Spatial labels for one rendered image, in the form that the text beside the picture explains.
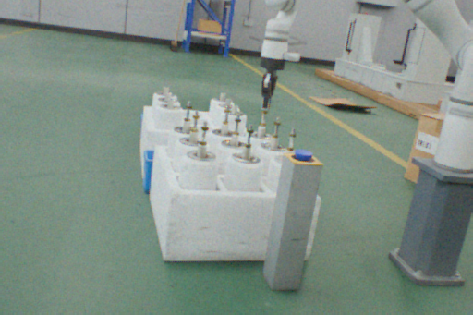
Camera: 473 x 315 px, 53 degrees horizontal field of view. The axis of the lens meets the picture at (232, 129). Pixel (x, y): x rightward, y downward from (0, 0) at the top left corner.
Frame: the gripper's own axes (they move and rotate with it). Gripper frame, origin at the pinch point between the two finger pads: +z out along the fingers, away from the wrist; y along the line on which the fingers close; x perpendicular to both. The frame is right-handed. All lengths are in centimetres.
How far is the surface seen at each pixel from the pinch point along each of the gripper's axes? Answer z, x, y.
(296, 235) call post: 21.4, 18.0, 40.6
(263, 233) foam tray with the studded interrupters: 27.6, 9.4, 30.4
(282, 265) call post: 29, 16, 42
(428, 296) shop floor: 36, 52, 26
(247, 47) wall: 23, -138, -591
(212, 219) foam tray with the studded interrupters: 24.0, -2.6, 37.2
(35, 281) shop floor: 35, -33, 63
